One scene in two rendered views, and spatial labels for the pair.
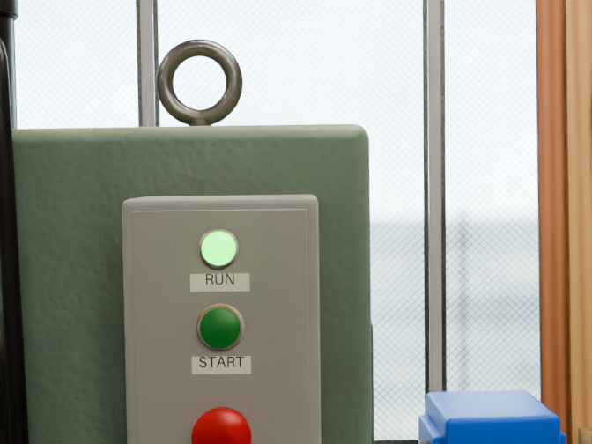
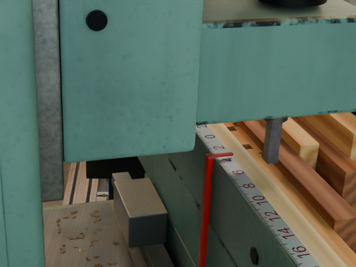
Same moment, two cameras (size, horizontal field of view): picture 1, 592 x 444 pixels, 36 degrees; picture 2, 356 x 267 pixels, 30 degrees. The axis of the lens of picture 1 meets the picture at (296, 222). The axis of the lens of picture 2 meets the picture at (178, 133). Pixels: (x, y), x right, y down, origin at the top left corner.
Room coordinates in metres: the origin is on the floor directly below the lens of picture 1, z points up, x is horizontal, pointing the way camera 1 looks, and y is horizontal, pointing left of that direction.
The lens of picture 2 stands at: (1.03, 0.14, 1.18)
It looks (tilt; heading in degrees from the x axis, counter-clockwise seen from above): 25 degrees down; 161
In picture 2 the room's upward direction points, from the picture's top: 3 degrees clockwise
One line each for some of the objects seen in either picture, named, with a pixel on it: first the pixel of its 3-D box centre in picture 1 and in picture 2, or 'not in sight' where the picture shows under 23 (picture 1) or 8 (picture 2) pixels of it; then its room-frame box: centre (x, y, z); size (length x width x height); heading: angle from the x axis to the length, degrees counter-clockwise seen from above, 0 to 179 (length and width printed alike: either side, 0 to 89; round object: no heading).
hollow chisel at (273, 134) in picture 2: not in sight; (273, 131); (0.63, 0.35, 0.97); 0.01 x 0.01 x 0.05; 89
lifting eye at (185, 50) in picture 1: (199, 86); not in sight; (0.62, 0.06, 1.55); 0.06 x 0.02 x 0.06; 89
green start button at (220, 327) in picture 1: (219, 328); not in sight; (0.45, 0.04, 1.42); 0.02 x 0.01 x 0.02; 89
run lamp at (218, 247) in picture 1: (218, 247); not in sight; (0.45, 0.04, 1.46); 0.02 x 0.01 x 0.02; 89
